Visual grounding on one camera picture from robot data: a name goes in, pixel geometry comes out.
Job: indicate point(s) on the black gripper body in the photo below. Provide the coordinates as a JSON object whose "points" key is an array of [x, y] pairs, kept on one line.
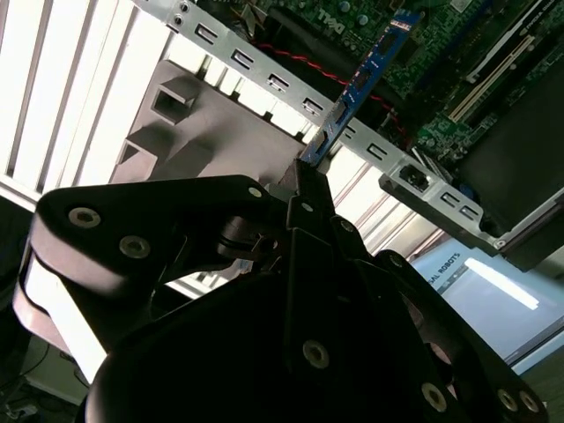
{"points": [[198, 374]]}

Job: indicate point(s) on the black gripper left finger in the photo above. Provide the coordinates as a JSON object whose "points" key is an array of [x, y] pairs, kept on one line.
{"points": [[132, 207]]}

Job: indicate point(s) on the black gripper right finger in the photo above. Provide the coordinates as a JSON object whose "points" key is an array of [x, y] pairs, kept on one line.
{"points": [[370, 282]]}

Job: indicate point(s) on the blue RAM stick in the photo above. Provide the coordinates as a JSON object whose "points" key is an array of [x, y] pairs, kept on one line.
{"points": [[358, 86]]}

